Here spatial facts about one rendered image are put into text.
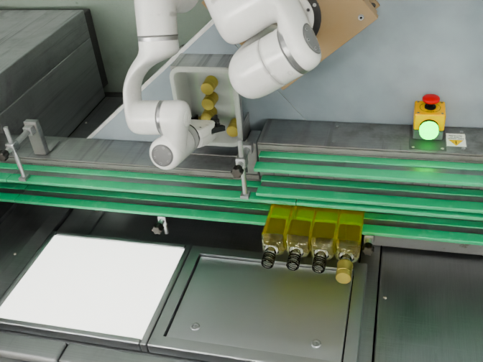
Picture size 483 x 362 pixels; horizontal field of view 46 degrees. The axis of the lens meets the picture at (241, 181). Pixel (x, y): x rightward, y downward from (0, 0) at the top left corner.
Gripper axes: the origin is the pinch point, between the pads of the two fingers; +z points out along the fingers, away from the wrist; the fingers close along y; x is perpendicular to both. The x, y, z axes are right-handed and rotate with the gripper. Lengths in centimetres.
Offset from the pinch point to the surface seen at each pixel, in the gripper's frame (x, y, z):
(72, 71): 3, -71, 56
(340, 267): -25, 38, -26
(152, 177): -15.0, -14.7, -3.6
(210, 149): -10.0, -1.2, 7.2
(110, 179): -15.7, -26.4, -5.8
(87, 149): -10.7, -38.2, 4.1
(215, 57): 16.4, 3.6, 1.4
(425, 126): 1, 55, -3
